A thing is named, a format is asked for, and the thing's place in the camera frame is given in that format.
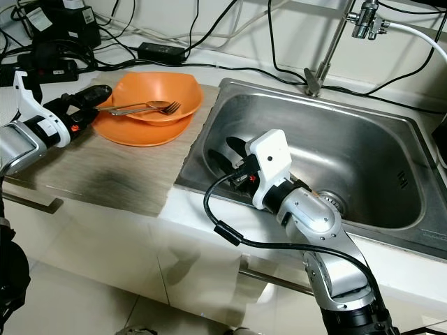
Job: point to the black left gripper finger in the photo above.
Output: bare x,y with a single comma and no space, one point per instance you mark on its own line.
91,109
96,94

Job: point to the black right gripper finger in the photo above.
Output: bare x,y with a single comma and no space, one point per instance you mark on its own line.
218,162
237,147

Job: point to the gold metal fork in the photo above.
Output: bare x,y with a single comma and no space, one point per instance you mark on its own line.
143,110

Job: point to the orange plastic plate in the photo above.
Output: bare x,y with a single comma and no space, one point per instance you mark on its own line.
133,136

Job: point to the orange plastic bowl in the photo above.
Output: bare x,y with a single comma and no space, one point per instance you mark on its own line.
150,87

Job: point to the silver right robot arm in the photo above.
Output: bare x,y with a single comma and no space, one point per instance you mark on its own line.
314,216

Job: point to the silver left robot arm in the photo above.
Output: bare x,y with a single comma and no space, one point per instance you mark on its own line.
21,146

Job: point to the white kitchen cabinet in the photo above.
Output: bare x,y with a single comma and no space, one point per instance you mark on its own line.
112,265

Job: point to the black plug adapter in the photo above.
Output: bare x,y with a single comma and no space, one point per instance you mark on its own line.
56,59

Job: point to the black power strip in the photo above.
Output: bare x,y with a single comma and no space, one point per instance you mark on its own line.
17,73

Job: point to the black charger with white labels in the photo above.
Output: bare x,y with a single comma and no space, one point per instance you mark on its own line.
70,28

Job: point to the wood grain counter mat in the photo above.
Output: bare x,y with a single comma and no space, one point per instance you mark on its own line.
112,181

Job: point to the black power adapter brick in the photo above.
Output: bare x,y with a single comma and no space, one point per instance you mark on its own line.
160,53

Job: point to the stainless steel sink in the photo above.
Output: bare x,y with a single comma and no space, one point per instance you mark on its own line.
377,160

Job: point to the metal faucet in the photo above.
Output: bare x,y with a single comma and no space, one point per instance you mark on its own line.
335,35

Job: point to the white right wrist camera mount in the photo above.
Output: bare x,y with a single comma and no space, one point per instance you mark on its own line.
272,153

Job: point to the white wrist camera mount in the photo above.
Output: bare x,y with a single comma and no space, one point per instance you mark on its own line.
28,105
272,153

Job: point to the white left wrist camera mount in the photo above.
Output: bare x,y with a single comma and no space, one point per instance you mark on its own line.
28,105

